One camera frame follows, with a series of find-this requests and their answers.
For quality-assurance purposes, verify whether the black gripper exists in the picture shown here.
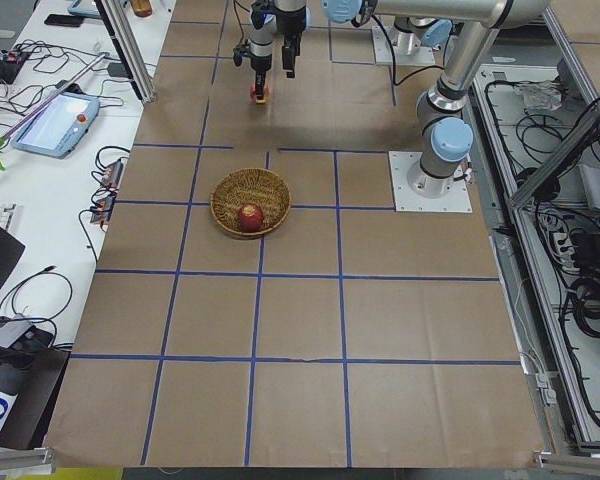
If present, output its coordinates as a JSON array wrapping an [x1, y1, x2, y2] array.
[[250, 54, 272, 99], [277, 19, 305, 79]]

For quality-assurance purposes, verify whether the yellow-red apple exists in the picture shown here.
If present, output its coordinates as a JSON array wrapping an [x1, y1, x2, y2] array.
[[250, 84, 270, 104]]

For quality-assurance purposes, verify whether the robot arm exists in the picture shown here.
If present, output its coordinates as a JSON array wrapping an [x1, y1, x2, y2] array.
[[248, 0, 308, 104], [322, 0, 549, 199]]

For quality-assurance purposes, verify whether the woven wicker basket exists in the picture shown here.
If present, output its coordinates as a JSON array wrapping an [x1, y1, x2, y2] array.
[[210, 168, 291, 239]]

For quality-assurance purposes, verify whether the dark red basket apple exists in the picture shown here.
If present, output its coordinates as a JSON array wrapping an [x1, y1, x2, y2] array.
[[238, 203, 264, 233]]

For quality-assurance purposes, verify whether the teach pendant tablet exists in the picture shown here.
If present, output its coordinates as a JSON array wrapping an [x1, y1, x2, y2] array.
[[11, 93, 100, 158]]

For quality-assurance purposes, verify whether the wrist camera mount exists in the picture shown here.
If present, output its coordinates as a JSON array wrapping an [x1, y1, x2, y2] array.
[[233, 42, 251, 67]]

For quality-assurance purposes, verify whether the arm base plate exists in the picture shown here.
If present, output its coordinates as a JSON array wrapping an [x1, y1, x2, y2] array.
[[388, 151, 473, 214], [371, 26, 436, 67]]

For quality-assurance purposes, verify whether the aluminium frame post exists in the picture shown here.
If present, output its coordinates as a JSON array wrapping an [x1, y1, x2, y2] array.
[[95, 0, 156, 104]]

